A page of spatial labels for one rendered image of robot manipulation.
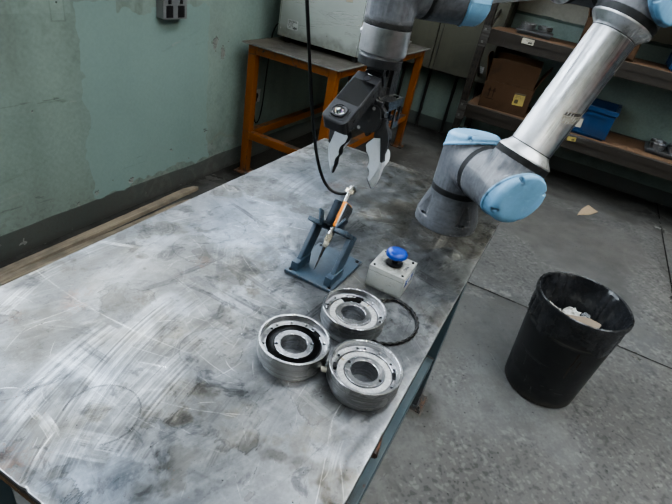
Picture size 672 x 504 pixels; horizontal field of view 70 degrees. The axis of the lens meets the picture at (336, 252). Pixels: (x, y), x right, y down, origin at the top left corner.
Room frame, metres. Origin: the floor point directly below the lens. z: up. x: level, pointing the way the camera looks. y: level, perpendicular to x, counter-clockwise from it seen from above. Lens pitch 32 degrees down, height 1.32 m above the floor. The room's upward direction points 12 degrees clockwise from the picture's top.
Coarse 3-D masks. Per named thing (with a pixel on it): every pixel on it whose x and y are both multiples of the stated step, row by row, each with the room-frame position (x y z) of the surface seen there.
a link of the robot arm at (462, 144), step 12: (456, 132) 1.05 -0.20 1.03; (468, 132) 1.07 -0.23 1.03; (480, 132) 1.09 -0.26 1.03; (444, 144) 1.07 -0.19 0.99; (456, 144) 1.03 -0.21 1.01; (468, 144) 1.02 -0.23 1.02; (480, 144) 1.02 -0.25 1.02; (492, 144) 1.03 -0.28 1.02; (444, 156) 1.06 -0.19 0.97; (456, 156) 1.02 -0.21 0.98; (468, 156) 1.00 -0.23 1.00; (444, 168) 1.04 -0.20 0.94; (456, 168) 1.01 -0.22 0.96; (444, 180) 1.04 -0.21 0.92; (456, 180) 1.00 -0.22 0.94; (456, 192) 1.02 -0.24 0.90
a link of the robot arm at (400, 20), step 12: (372, 0) 0.79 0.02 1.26; (384, 0) 0.78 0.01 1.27; (396, 0) 0.77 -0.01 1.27; (408, 0) 0.78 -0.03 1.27; (420, 0) 0.79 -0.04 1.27; (432, 0) 0.80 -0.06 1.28; (372, 12) 0.78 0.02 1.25; (384, 12) 0.77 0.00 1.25; (396, 12) 0.77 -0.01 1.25; (408, 12) 0.78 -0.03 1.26; (420, 12) 0.80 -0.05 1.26; (372, 24) 0.78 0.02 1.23; (384, 24) 0.77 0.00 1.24; (396, 24) 0.78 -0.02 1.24; (408, 24) 0.79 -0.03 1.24
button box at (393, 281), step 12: (384, 252) 0.80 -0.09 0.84; (372, 264) 0.75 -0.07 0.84; (384, 264) 0.75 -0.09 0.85; (396, 264) 0.76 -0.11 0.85; (408, 264) 0.77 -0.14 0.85; (372, 276) 0.74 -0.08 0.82; (384, 276) 0.73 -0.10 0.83; (396, 276) 0.72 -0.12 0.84; (408, 276) 0.74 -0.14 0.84; (384, 288) 0.73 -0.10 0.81; (396, 288) 0.72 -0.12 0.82
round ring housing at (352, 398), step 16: (336, 352) 0.52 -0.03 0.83; (368, 352) 0.53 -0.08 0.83; (384, 352) 0.53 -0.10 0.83; (352, 368) 0.50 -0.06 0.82; (368, 368) 0.51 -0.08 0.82; (400, 368) 0.50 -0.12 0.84; (336, 384) 0.46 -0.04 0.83; (368, 384) 0.47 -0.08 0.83; (352, 400) 0.44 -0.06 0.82; (368, 400) 0.44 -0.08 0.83; (384, 400) 0.45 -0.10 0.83
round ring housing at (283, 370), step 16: (272, 320) 0.55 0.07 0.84; (288, 320) 0.56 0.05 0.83; (304, 320) 0.57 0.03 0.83; (288, 336) 0.53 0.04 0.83; (304, 336) 0.54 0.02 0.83; (288, 352) 0.50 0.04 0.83; (304, 352) 0.50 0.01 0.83; (272, 368) 0.47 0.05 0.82; (288, 368) 0.47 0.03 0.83; (304, 368) 0.47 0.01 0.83; (320, 368) 0.49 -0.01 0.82
